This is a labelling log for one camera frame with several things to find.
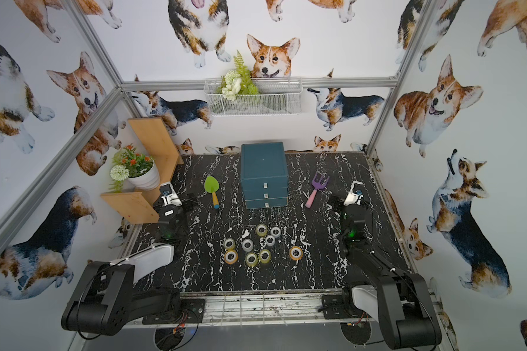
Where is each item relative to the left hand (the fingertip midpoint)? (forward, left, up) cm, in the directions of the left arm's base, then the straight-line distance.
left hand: (174, 185), depth 84 cm
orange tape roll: (-21, -21, -19) cm, 35 cm away
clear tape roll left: (-17, -27, -18) cm, 37 cm away
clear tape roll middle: (-15, -37, -19) cm, 44 cm away
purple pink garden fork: (+14, -60, -20) cm, 65 cm away
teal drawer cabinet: (+2, -35, +2) cm, 35 cm away
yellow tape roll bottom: (-22, -29, -19) cm, 42 cm away
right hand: (-3, -69, +1) cm, 69 cm away
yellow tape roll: (-16, -20, -19) cm, 32 cm away
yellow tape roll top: (-10, -33, -19) cm, 39 cm away
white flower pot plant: (+10, +20, -1) cm, 23 cm away
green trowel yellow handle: (+15, -8, -21) cm, 27 cm away
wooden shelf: (-5, +15, -6) cm, 17 cm away
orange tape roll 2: (-20, -47, -19) cm, 54 cm away
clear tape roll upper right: (-11, -39, -19) cm, 45 cm away
